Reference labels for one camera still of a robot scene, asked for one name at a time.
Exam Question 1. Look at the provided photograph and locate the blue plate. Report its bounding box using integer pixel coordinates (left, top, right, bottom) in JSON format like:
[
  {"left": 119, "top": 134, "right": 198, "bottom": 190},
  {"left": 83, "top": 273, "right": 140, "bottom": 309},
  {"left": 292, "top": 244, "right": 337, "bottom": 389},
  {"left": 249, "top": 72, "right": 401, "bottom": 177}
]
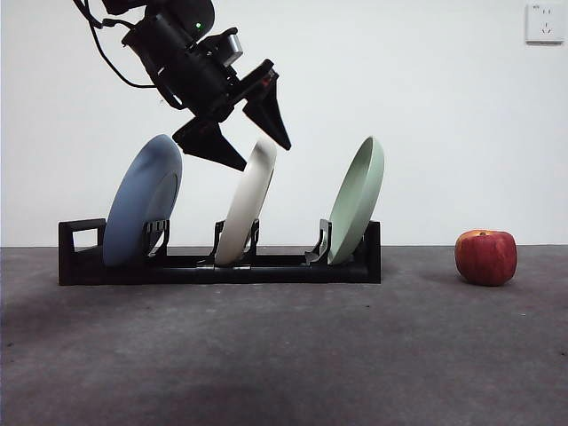
[{"left": 102, "top": 134, "right": 184, "bottom": 267}]

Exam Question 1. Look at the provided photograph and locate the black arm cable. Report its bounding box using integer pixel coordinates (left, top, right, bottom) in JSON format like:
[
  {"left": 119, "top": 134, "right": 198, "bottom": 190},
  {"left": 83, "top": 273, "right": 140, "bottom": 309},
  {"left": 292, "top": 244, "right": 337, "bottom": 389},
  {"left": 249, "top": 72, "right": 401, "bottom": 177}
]
[{"left": 73, "top": 0, "right": 157, "bottom": 90}]

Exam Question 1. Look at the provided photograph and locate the pale green plate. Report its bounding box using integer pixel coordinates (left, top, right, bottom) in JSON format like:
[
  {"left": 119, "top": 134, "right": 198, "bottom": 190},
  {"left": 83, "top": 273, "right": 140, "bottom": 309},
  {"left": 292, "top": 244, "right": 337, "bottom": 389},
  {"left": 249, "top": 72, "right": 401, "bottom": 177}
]
[{"left": 327, "top": 136, "right": 386, "bottom": 266}]

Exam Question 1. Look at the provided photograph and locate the black plate rack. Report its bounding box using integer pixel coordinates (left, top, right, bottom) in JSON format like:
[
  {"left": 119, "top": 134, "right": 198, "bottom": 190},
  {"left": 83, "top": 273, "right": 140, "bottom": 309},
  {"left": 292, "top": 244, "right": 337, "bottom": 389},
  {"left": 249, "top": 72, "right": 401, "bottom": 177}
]
[{"left": 58, "top": 217, "right": 383, "bottom": 287}]

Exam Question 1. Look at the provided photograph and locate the red apple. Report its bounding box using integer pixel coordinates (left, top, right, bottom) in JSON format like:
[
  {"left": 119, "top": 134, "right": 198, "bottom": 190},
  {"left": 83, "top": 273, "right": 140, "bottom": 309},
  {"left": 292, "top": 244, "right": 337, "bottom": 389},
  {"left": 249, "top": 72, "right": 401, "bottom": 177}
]
[{"left": 454, "top": 229, "right": 518, "bottom": 287}]

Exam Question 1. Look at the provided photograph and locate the white wall socket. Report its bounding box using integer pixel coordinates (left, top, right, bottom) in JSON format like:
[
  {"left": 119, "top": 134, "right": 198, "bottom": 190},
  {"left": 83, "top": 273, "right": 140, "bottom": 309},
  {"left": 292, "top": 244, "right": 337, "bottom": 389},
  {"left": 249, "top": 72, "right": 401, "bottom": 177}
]
[{"left": 525, "top": 4, "right": 565, "bottom": 45}]

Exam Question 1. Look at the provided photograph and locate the pale grey wrist camera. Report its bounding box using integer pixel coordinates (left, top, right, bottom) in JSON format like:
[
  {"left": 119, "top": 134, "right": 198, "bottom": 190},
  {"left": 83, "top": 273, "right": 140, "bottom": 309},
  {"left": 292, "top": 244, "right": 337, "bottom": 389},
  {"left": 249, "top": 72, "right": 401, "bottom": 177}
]
[{"left": 209, "top": 27, "right": 243, "bottom": 67}]

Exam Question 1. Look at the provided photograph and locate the cream yellow plate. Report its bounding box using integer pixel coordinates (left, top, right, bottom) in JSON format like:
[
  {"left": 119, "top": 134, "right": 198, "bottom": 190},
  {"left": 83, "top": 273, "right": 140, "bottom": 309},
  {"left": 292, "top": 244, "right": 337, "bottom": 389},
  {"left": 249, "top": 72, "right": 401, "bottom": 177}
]
[{"left": 215, "top": 137, "right": 279, "bottom": 266}]

